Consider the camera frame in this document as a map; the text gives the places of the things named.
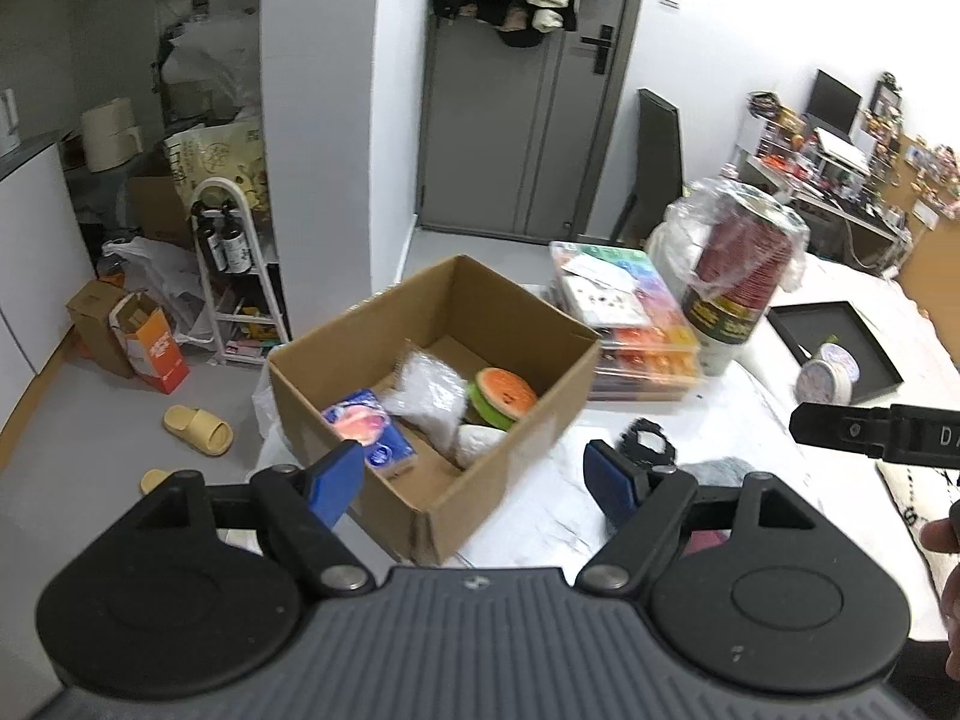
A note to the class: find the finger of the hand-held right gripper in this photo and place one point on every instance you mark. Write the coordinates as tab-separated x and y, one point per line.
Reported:
832	427

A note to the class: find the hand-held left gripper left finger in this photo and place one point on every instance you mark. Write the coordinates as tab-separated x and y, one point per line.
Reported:
334	480

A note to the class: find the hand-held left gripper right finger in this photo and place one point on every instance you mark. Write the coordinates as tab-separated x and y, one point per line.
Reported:
611	484

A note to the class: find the black scrunchie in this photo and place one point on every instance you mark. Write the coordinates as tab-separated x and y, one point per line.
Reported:
630	439

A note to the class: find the blue tissue packet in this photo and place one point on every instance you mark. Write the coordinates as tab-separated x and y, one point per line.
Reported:
367	420

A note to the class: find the grey plush toy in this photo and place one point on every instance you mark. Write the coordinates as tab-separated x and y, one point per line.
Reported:
720	469

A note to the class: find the clear bag of white filling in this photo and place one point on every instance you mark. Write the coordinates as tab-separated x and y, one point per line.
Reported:
427	390

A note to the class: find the white soft ball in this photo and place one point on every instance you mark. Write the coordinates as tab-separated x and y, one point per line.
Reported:
480	444

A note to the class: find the burger plush toy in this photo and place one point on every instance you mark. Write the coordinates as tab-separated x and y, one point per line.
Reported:
502	390

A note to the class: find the person's right hand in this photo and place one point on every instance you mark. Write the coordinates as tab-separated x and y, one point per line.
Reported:
941	540

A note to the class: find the white patterned pillow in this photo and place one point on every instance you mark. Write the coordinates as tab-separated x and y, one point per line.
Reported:
907	499

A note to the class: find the bed with white blanket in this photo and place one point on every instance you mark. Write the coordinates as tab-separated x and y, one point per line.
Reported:
922	360

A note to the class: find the black tray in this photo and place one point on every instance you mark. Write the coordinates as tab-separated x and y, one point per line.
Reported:
810	322

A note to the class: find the stack of colourful bead boxes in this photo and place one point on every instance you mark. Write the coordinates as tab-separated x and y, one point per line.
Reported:
652	360

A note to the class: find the yellow slipper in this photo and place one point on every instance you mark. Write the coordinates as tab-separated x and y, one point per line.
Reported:
159	480
195	429

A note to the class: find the tan headboard panel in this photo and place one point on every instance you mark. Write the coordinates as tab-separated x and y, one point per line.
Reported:
930	285

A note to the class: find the stack of cups in plastic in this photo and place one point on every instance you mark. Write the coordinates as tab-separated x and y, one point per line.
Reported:
731	292

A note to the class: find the white paper card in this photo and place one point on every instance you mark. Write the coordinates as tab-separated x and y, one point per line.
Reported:
604	300

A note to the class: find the white storage rack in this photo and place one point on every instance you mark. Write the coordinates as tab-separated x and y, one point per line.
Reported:
259	300

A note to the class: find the white desk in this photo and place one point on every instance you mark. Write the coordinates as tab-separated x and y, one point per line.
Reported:
847	210

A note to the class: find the orange carton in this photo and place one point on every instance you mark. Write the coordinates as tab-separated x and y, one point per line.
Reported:
154	349

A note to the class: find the clear plastic bag liner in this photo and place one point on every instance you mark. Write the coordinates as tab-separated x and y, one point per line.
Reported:
675	240

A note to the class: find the dark pump bottle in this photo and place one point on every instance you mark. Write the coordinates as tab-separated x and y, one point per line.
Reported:
214	244
238	244

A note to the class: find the row of small figurines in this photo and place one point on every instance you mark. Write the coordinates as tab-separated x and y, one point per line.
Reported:
934	172

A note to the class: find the white plastic bag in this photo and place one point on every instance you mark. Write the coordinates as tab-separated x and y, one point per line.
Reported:
157	270

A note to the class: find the white keyboard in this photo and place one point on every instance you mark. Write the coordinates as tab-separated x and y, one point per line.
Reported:
844	150

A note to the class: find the small brown cardboard box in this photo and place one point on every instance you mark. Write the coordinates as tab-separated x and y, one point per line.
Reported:
90	322

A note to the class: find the plain cardboard box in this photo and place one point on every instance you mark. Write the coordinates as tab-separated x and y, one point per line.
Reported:
157	210

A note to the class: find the yellow printed bag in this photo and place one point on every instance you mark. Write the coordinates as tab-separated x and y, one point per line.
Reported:
217	165

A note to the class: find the white cabinet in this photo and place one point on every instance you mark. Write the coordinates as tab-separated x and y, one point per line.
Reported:
30	300

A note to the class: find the grey door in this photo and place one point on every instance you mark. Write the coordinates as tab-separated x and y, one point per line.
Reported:
487	127

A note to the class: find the cream air fryer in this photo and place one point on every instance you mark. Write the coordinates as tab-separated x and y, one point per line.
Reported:
109	135

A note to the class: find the pile of white wrap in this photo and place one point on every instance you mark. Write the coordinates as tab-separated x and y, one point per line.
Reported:
214	67

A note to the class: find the black photo frame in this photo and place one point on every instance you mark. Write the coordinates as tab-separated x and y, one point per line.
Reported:
886	97

